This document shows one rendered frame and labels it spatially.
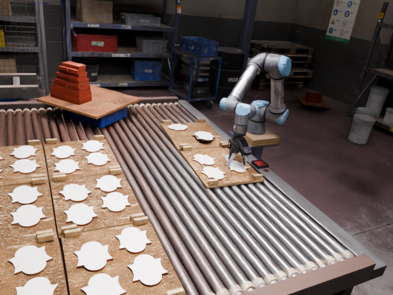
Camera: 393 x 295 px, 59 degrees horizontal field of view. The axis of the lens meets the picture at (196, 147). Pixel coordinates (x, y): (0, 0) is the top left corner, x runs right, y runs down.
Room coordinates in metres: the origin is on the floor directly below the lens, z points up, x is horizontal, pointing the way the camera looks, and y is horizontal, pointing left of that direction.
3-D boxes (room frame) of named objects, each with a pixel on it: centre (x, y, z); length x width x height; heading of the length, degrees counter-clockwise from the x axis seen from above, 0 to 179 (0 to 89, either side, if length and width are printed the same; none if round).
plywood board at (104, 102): (2.32, 0.78, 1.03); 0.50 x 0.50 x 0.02; 68
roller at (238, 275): (1.74, 0.20, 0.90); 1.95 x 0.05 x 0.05; 28
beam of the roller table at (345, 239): (2.01, -0.30, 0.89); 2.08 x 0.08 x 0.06; 28
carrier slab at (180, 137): (2.15, 0.03, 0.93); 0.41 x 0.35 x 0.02; 24
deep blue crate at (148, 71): (6.32, 1.11, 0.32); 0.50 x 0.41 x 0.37; 115
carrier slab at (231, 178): (1.77, -0.15, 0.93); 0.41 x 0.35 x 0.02; 25
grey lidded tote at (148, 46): (6.31, 1.02, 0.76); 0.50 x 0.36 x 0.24; 125
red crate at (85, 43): (5.86, 1.89, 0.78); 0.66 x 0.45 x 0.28; 119
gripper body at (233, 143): (1.79, -0.23, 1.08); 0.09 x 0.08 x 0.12; 25
